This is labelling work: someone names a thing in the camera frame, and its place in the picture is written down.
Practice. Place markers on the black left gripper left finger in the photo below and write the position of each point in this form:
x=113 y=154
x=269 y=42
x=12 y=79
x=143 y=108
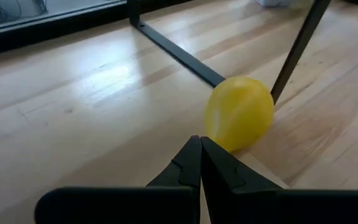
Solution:
x=172 y=203

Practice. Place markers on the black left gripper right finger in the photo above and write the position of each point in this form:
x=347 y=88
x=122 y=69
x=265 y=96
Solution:
x=259 y=207

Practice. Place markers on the yellow toy lemon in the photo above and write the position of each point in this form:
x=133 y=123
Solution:
x=239 y=112

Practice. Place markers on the black perforated metal shelf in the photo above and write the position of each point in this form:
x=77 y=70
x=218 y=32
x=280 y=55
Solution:
x=179 y=53

